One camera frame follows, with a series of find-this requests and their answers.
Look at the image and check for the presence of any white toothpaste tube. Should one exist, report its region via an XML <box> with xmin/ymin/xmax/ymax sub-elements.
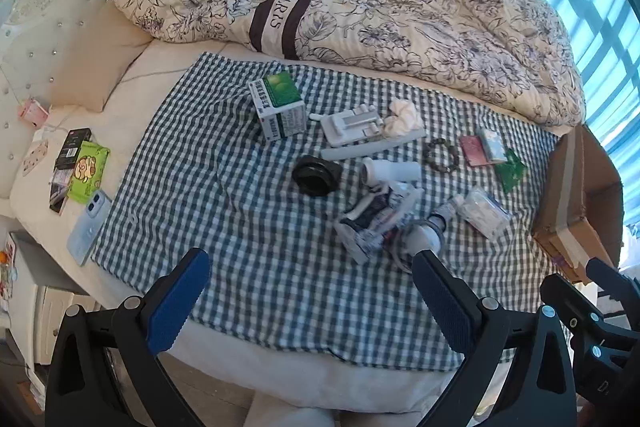
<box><xmin>335</xmin><ymin>181</ymin><xmax>423</xmax><ymax>265</ymax></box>

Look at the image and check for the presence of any small dark packet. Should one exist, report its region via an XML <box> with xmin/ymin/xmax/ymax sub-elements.
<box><xmin>49</xmin><ymin>169</ymin><xmax>71</xmax><ymax>215</ymax></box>

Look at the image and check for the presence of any green white carton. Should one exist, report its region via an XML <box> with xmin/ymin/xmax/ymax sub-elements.
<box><xmin>248</xmin><ymin>72</ymin><xmax>307</xmax><ymax>140</ymax></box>

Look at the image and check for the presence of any pink small pouch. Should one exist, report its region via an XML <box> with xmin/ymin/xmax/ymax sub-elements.
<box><xmin>19</xmin><ymin>97</ymin><xmax>51</xmax><ymax>128</ymax></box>

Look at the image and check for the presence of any green cartoon snack packet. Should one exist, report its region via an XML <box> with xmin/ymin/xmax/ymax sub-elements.
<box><xmin>67</xmin><ymin>141</ymin><xmax>111</xmax><ymax>202</ymax></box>

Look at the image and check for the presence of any white bottle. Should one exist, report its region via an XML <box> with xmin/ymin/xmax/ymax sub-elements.
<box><xmin>361</xmin><ymin>157</ymin><xmax>422</xmax><ymax>184</ymax></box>

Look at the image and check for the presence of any white plastic rack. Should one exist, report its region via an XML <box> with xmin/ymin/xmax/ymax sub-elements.
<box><xmin>309</xmin><ymin>103</ymin><xmax>386</xmax><ymax>148</ymax></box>

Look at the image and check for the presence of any floral cream duvet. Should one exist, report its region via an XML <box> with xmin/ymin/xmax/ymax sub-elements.
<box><xmin>111</xmin><ymin>0</ymin><xmax>587</xmax><ymax>128</ymax></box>

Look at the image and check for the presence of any black small box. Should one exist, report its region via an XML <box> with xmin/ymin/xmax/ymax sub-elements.
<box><xmin>54</xmin><ymin>128</ymin><xmax>92</xmax><ymax>170</ymax></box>

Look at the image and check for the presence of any white nightstand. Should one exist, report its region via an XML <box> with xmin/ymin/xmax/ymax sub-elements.
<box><xmin>7</xmin><ymin>229</ymin><xmax>101</xmax><ymax>373</ymax></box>

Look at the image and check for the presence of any clear plastic packet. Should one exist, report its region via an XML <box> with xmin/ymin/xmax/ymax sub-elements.
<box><xmin>447</xmin><ymin>187</ymin><xmax>513</xmax><ymax>239</ymax></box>

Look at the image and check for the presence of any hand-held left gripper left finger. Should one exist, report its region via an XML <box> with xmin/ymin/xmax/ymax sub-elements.
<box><xmin>45</xmin><ymin>248</ymin><xmax>211</xmax><ymax>427</ymax></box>

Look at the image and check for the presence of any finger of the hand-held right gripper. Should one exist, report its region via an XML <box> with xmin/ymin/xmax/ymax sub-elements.
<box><xmin>540</xmin><ymin>273</ymin><xmax>633</xmax><ymax>358</ymax></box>
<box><xmin>586</xmin><ymin>258</ymin><xmax>640</xmax><ymax>308</ymax></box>

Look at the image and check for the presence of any green white checked cloth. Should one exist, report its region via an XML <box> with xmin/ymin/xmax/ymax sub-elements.
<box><xmin>92</xmin><ymin>52</ymin><xmax>588</xmax><ymax>373</ymax></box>

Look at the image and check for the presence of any black round cap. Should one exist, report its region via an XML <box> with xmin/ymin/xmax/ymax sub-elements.
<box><xmin>292</xmin><ymin>154</ymin><xmax>344</xmax><ymax>198</ymax></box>

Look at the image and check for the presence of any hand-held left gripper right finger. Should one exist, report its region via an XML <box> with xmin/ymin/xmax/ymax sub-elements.
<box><xmin>411</xmin><ymin>251</ymin><xmax>578</xmax><ymax>427</ymax></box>

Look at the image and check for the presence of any maroon card wallet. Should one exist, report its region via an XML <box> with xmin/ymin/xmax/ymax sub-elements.
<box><xmin>459</xmin><ymin>134</ymin><xmax>493</xmax><ymax>166</ymax></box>

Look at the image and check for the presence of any dark beaded bracelet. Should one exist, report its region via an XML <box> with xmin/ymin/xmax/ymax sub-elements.
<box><xmin>424</xmin><ymin>139</ymin><xmax>461</xmax><ymax>172</ymax></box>

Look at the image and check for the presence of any white plush toy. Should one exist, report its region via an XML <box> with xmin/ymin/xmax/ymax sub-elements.
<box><xmin>407</xmin><ymin>217</ymin><xmax>448</xmax><ymax>258</ymax></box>

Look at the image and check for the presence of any cardboard box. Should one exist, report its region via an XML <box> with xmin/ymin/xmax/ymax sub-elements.
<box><xmin>531</xmin><ymin>124</ymin><xmax>623</xmax><ymax>285</ymax></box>

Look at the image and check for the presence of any light blue phone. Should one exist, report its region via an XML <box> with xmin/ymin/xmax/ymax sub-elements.
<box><xmin>66</xmin><ymin>189</ymin><xmax>113</xmax><ymax>267</ymax></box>

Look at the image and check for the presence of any beige pillow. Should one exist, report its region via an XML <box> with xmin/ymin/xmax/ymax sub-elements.
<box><xmin>50</xmin><ymin>0</ymin><xmax>153</xmax><ymax>112</ymax></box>

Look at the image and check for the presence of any window with bars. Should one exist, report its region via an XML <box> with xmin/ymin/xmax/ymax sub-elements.
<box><xmin>527</xmin><ymin>0</ymin><xmax>640</xmax><ymax>228</ymax></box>

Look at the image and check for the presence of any small tissue pack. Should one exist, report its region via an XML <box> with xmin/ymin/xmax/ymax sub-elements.
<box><xmin>477</xmin><ymin>127</ymin><xmax>508</xmax><ymax>164</ymax></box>

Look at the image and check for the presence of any crumpled white tissue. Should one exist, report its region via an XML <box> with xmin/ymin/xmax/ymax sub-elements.
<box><xmin>382</xmin><ymin>98</ymin><xmax>426</xmax><ymax>138</ymax></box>

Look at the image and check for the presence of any white tufted headboard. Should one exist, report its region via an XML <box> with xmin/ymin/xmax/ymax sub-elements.
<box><xmin>0</xmin><ymin>0</ymin><xmax>156</xmax><ymax>202</ymax></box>

